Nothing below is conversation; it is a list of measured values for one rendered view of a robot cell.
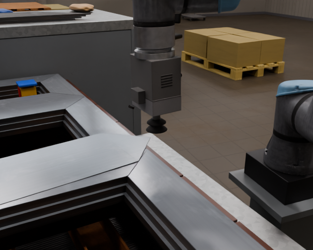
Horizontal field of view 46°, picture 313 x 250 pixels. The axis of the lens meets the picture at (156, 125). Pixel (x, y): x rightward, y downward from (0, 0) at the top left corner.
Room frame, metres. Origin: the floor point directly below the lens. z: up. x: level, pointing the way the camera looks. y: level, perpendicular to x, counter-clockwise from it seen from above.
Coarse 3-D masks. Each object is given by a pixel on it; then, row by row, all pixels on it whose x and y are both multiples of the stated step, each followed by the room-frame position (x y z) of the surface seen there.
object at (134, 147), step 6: (108, 138) 0.81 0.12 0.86; (114, 138) 0.81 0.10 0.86; (120, 138) 0.81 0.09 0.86; (126, 138) 0.81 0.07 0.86; (132, 138) 0.81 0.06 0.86; (120, 144) 0.78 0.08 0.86; (126, 144) 0.78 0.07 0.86; (132, 144) 0.78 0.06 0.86; (138, 144) 0.78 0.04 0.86; (144, 144) 0.78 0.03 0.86; (126, 150) 0.75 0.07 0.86; (132, 150) 0.75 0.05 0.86; (138, 150) 0.75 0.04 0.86; (132, 156) 0.72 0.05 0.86; (138, 156) 0.72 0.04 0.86
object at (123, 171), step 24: (0, 96) 1.25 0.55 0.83; (0, 120) 0.94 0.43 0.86; (24, 120) 0.97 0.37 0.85; (48, 120) 1.00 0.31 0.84; (72, 120) 0.97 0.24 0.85; (120, 168) 0.67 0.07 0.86; (48, 192) 0.58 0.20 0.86; (72, 192) 0.59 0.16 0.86; (96, 192) 0.60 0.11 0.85; (120, 192) 0.62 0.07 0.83; (0, 216) 0.53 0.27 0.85; (24, 216) 0.54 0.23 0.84; (48, 216) 0.55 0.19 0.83; (72, 216) 0.57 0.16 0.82; (144, 216) 0.55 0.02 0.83; (168, 240) 0.48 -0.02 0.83
